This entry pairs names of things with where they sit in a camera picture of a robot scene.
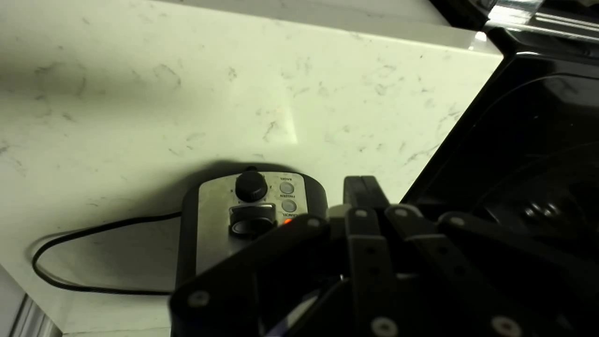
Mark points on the black round toaster dial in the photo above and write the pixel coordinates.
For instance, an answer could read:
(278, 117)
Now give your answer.
(251, 186)

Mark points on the black toaster lever knob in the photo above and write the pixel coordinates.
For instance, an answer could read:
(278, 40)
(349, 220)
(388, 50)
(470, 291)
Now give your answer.
(253, 222)

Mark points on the black and silver toaster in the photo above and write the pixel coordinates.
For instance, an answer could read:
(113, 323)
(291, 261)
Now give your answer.
(212, 237)

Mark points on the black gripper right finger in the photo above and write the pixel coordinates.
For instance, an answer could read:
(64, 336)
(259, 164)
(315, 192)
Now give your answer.
(450, 274)

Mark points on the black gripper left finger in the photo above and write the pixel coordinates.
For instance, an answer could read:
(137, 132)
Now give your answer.
(250, 269)

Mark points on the black and steel stove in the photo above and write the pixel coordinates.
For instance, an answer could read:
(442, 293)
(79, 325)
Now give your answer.
(530, 124)

